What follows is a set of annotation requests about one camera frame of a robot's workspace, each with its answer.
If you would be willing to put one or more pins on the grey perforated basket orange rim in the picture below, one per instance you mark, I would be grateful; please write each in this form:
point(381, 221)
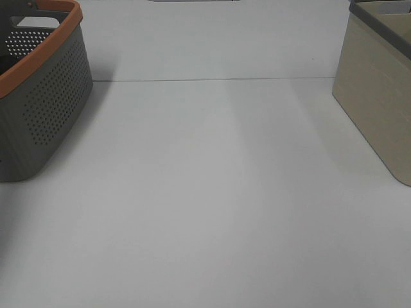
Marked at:
point(45, 82)

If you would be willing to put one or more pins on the beige bin grey rim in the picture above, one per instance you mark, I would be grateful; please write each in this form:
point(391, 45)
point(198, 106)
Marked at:
point(372, 83)

